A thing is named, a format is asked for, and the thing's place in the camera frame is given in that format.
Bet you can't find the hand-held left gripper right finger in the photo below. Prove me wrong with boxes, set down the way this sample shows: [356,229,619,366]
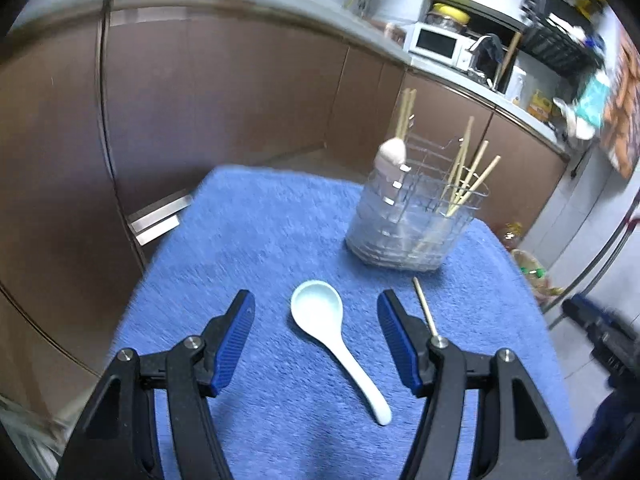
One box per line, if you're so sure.
[376,289,581,480]

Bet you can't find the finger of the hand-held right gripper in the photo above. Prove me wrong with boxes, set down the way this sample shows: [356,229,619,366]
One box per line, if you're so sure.
[562,294,619,347]

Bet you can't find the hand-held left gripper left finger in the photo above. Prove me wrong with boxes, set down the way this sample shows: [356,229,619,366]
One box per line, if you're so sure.
[55,289,257,480]

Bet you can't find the wooden chopstick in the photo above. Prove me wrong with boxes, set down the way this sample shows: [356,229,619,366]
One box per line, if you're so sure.
[442,116,475,211]
[415,155,502,259]
[411,276,440,340]
[447,140,490,214]

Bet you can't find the white ceramic spoon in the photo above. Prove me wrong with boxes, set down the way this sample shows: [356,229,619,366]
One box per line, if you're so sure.
[377,138,407,189]
[290,280,392,426]

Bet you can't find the clear plastic utensil holder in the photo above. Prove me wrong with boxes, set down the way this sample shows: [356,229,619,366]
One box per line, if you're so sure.
[345,115,490,273]

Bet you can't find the large cooking oil bottle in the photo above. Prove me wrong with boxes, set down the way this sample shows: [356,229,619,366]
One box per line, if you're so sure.
[497,222,527,252]

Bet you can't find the blue towel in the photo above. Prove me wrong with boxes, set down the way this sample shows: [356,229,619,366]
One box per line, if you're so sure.
[107,166,576,480]

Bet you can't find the teal cloth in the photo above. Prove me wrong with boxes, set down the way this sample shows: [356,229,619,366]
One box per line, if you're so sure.
[564,70,612,142]

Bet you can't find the yellow box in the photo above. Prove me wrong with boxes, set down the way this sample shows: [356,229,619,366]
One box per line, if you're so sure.
[527,89,554,119]

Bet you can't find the brown kitchen cabinet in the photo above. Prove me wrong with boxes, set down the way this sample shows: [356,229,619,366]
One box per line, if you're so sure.
[0,0,571,411]

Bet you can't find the black dish rack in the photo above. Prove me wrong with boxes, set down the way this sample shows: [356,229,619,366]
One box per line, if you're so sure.
[519,0,603,72]

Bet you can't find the white microwave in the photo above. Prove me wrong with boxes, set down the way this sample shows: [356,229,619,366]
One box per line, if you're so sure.
[402,22,476,69]

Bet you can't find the white kitchen countertop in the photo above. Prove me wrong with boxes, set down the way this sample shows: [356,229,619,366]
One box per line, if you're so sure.
[15,0,572,157]

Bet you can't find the yellow lid jar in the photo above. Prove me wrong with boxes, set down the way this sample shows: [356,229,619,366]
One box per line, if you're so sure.
[426,3,471,32]

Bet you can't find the metal broom handle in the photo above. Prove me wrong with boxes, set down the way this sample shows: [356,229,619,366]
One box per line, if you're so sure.
[545,199,640,328]

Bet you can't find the steel cabinet handle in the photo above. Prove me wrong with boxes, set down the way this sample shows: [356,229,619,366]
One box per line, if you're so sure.
[127,191,194,247]

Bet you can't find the orange wall poster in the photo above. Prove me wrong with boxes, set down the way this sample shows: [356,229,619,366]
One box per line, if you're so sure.
[602,35,640,179]

